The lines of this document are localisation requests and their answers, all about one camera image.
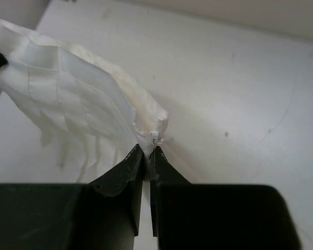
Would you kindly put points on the white pleated skirt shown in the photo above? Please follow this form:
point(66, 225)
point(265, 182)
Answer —
point(93, 107)

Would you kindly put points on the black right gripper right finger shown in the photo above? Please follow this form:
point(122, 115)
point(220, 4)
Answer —
point(216, 216)

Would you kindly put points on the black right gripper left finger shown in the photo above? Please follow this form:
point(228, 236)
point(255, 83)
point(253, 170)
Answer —
point(103, 214)

